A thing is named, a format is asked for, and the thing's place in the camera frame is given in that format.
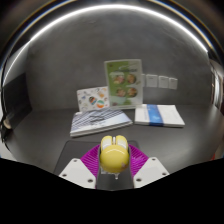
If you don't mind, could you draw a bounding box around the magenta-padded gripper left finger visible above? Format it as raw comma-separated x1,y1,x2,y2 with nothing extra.
58,144,103,190

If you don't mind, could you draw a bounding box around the grey striped book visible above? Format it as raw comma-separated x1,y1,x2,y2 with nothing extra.
69,107,134,138

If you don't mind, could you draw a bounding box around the black mouse pad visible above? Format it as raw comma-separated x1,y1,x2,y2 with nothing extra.
53,139,140,191

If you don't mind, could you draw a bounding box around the white colourful sticker card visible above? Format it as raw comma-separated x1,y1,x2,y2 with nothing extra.
76,85,111,113

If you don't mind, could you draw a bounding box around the black monitor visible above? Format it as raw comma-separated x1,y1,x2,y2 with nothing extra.
1,71,33,134

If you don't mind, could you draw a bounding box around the yellow computer mouse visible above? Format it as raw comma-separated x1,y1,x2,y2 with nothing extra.
99,134,131,180

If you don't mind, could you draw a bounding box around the white wall socket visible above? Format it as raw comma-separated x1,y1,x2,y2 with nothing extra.
158,75,170,90
168,77,179,91
145,73,159,89

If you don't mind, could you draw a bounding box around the white book with blue band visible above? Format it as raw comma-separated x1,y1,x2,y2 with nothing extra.
134,103,186,128

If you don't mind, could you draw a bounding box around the green menu sign stand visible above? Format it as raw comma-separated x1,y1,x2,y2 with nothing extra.
103,58,145,110

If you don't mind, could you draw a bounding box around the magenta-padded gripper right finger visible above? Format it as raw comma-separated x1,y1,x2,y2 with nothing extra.
127,143,170,189

